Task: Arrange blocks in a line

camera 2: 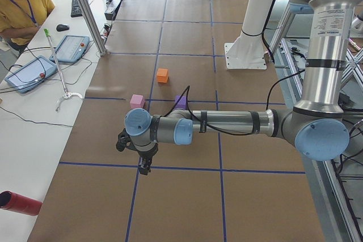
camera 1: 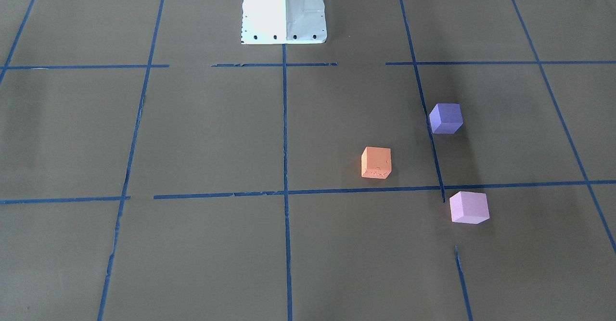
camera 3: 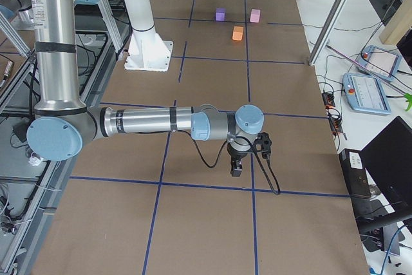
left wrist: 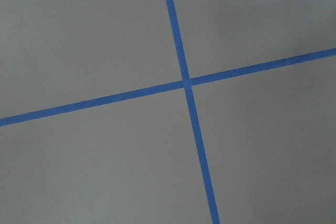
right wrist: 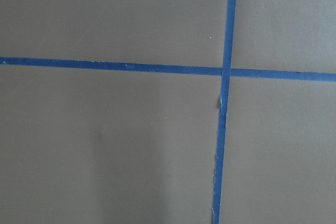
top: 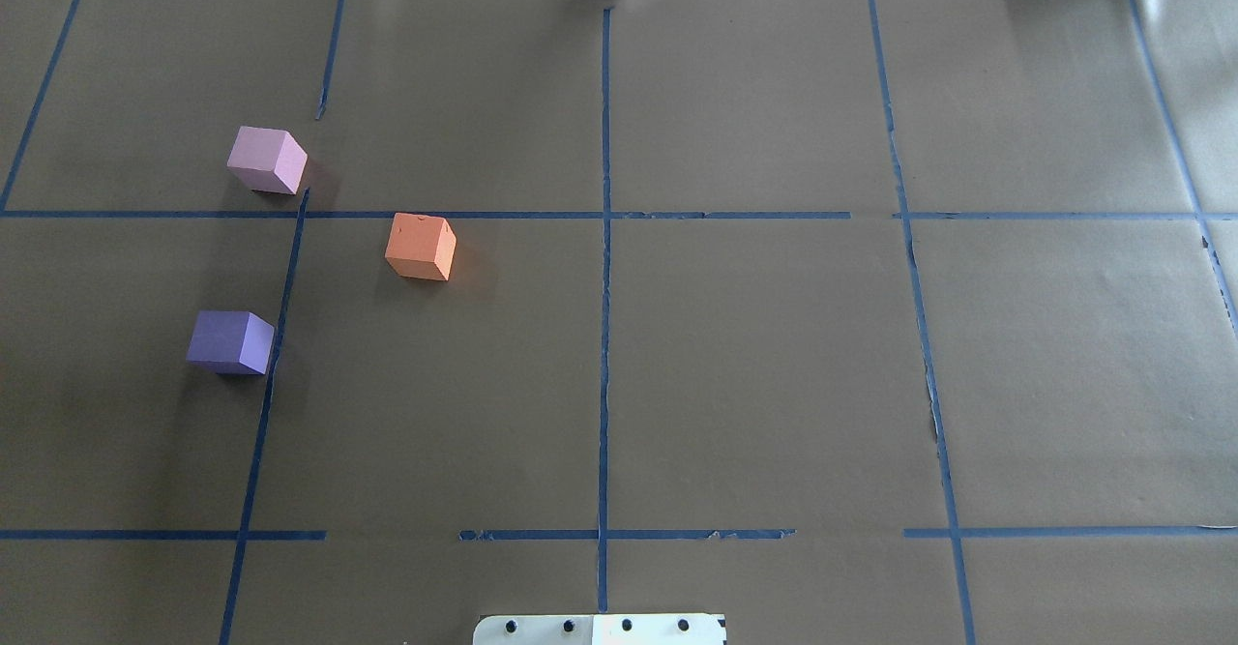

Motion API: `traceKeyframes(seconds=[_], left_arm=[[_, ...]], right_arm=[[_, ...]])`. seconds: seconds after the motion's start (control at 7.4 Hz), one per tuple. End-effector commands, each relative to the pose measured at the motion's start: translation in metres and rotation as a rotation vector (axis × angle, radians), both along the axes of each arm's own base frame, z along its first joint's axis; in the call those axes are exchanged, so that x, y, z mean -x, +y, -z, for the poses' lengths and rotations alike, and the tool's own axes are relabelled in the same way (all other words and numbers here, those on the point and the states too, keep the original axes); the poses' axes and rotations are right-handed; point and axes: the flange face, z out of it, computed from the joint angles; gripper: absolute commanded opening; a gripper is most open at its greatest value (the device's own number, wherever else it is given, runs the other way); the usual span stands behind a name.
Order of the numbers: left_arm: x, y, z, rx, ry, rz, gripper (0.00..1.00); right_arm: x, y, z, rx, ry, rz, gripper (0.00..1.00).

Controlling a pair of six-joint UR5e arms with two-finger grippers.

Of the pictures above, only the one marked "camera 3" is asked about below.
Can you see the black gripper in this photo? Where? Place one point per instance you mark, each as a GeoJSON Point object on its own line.
{"type": "Point", "coordinates": [235, 154]}

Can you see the aluminium frame post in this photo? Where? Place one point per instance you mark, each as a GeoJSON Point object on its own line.
{"type": "Point", "coordinates": [328, 26]}

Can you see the wooden post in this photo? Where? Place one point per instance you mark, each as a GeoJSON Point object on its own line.
{"type": "Point", "coordinates": [398, 25]}

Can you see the black laptop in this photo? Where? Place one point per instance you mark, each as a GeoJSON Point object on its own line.
{"type": "Point", "coordinates": [387, 158]}

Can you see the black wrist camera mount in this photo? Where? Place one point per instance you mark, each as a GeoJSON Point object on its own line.
{"type": "Point", "coordinates": [263, 145]}

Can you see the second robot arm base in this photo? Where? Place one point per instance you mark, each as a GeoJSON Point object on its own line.
{"type": "Point", "coordinates": [19, 13]}

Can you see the near teach pendant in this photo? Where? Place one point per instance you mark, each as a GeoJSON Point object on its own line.
{"type": "Point", "coordinates": [365, 94]}

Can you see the aluminium table frame rail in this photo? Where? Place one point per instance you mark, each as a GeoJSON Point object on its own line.
{"type": "Point", "coordinates": [18, 209]}

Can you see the orange foam block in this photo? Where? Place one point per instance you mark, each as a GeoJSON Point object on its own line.
{"type": "Point", "coordinates": [237, 33]}

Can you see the purple foam block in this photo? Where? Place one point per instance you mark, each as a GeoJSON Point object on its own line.
{"type": "Point", "coordinates": [220, 14]}

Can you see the white pedestal column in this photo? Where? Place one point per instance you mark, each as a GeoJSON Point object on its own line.
{"type": "Point", "coordinates": [147, 50]}

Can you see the black box device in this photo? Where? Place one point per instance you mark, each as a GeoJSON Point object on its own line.
{"type": "Point", "coordinates": [354, 174]}

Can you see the far teach pendant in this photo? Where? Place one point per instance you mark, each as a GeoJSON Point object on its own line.
{"type": "Point", "coordinates": [380, 61]}

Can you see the orange black connector strip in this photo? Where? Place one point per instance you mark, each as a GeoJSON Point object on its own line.
{"type": "Point", "coordinates": [334, 115]}

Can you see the teach pendant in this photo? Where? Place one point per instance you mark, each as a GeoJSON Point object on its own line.
{"type": "Point", "coordinates": [380, 61]}
{"type": "Point", "coordinates": [365, 94]}

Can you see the pink foam block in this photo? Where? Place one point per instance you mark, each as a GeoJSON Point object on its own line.
{"type": "Point", "coordinates": [255, 15]}

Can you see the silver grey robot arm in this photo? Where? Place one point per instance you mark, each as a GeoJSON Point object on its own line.
{"type": "Point", "coordinates": [63, 123]}

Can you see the green plastic clamp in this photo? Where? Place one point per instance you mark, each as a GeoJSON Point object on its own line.
{"type": "Point", "coordinates": [408, 98]}

